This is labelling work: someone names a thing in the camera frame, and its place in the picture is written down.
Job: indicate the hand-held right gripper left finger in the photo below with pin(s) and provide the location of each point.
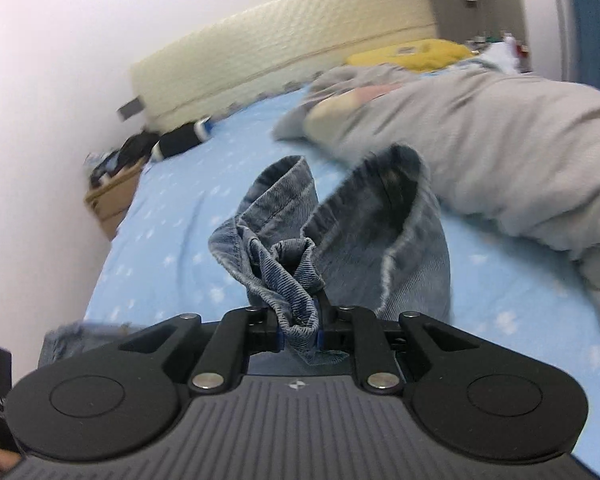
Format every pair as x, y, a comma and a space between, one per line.
252, 332

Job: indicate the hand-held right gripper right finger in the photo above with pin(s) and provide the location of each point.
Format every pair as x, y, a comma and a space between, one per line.
347, 335

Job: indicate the blue denim pants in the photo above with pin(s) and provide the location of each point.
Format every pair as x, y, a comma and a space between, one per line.
350, 240

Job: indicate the black clothes pile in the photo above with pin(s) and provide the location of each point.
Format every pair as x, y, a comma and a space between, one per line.
132, 147

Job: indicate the light blue printed bed sheet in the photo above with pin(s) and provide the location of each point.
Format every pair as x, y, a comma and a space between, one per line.
180, 220

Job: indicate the wooden nightstand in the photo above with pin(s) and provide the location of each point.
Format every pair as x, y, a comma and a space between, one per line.
111, 197

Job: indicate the black bolster pillow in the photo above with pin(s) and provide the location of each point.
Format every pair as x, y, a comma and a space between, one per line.
182, 141

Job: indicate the blue white packet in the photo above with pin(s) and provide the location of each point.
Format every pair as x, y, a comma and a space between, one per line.
100, 162

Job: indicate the grey quilt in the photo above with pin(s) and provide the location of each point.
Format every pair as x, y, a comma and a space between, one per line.
520, 160

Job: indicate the cream quilted headboard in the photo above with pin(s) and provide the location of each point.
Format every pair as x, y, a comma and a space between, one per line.
280, 45

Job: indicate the yellow pillow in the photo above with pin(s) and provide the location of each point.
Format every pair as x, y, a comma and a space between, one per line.
430, 55

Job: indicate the pale blue crumpled cloth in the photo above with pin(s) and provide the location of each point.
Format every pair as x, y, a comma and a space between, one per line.
500, 59

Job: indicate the cluttered small bottles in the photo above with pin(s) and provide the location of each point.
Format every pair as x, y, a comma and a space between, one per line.
490, 40

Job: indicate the grey wall plate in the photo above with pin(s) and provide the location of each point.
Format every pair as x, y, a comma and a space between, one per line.
130, 108

